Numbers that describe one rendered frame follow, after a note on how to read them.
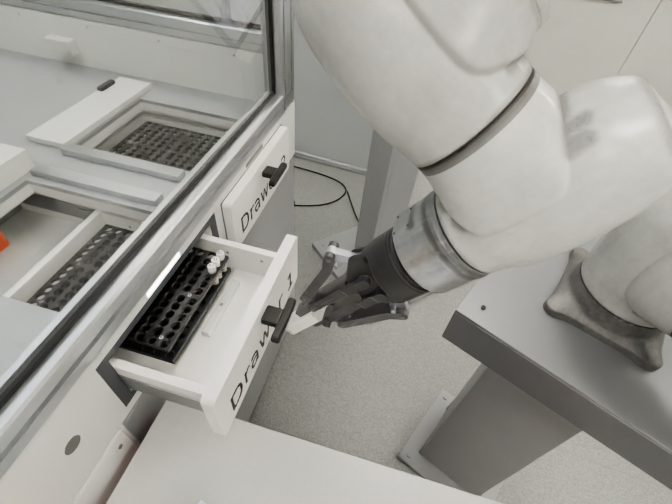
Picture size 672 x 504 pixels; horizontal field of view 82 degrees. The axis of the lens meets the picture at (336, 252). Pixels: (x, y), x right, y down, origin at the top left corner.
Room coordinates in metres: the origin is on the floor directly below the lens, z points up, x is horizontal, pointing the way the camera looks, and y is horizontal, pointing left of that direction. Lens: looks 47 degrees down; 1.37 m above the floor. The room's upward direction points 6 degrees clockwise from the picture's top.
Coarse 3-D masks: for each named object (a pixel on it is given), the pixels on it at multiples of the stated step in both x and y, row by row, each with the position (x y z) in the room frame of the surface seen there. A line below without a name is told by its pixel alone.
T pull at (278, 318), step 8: (288, 304) 0.32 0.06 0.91; (264, 312) 0.30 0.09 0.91; (272, 312) 0.30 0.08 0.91; (280, 312) 0.30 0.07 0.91; (288, 312) 0.31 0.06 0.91; (264, 320) 0.29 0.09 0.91; (272, 320) 0.29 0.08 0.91; (280, 320) 0.29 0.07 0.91; (288, 320) 0.30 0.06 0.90; (280, 328) 0.28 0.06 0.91; (272, 336) 0.27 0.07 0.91; (280, 336) 0.27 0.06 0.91
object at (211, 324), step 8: (232, 280) 0.40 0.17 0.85; (232, 288) 0.38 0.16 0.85; (224, 296) 0.36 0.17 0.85; (232, 296) 0.37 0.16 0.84; (224, 304) 0.35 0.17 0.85; (216, 312) 0.33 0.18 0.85; (224, 312) 0.34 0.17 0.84; (208, 320) 0.32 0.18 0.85; (216, 320) 0.32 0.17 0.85; (208, 328) 0.30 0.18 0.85; (208, 336) 0.29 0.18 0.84
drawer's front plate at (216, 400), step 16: (288, 240) 0.43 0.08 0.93; (288, 256) 0.40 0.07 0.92; (272, 272) 0.36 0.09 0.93; (288, 272) 0.40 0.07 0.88; (272, 288) 0.34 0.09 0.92; (288, 288) 0.40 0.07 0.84; (256, 304) 0.30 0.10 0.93; (272, 304) 0.33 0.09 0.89; (256, 320) 0.28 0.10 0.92; (240, 336) 0.25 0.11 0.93; (256, 336) 0.27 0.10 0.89; (240, 352) 0.23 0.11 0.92; (224, 368) 0.21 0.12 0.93; (240, 368) 0.22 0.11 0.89; (256, 368) 0.26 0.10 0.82; (208, 384) 0.18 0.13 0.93; (224, 384) 0.19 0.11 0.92; (208, 400) 0.17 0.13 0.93; (224, 400) 0.18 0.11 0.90; (240, 400) 0.21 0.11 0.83; (208, 416) 0.16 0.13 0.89; (224, 416) 0.17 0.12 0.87; (224, 432) 0.16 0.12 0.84
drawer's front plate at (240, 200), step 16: (288, 128) 0.78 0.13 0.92; (272, 144) 0.70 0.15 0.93; (288, 144) 0.77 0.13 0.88; (256, 160) 0.64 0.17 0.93; (272, 160) 0.68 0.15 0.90; (288, 160) 0.77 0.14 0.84; (256, 176) 0.60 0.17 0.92; (240, 192) 0.54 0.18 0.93; (256, 192) 0.59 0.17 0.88; (272, 192) 0.67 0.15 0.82; (224, 208) 0.50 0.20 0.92; (240, 208) 0.53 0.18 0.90; (256, 208) 0.59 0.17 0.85; (240, 224) 0.52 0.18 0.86; (240, 240) 0.51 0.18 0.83
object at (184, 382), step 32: (256, 256) 0.43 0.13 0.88; (224, 288) 0.39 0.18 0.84; (256, 288) 0.40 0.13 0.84; (224, 320) 0.33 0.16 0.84; (128, 352) 0.26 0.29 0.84; (192, 352) 0.27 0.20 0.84; (224, 352) 0.27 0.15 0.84; (128, 384) 0.20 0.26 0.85; (160, 384) 0.20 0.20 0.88; (192, 384) 0.20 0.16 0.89
